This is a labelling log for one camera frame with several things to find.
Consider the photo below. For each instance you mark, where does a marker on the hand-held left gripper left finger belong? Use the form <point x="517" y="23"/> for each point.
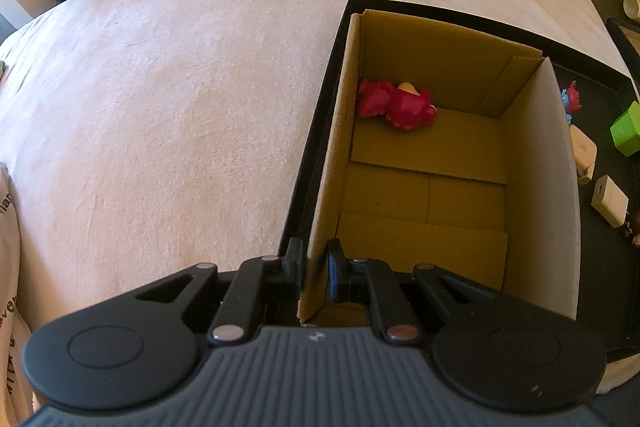
<point x="295" y="267"/>

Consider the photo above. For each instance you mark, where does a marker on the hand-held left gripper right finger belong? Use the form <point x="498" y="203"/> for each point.
<point x="336" y="272"/>

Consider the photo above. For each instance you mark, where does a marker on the cardboard box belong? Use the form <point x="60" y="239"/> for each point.
<point x="425" y="157"/>

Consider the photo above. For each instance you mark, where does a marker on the grey cube rabbit toy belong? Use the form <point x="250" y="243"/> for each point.
<point x="582" y="149"/>

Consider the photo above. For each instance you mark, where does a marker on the white charger plug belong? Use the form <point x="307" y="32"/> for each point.
<point x="610" y="202"/>

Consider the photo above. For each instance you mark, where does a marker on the black tray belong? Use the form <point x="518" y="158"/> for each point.
<point x="597" y="89"/>

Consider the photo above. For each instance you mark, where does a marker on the green cube toy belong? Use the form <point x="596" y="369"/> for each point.
<point x="627" y="132"/>

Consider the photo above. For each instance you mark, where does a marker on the red plush-like toy figure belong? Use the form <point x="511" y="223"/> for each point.
<point x="400" y="107"/>

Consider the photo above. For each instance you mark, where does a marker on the white printed bag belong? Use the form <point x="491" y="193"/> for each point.
<point x="10" y="307"/>

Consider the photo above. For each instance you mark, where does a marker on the blue and red figurine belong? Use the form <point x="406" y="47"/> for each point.
<point x="571" y="99"/>

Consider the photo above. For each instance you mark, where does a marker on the white cup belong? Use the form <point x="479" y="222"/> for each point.
<point x="632" y="9"/>

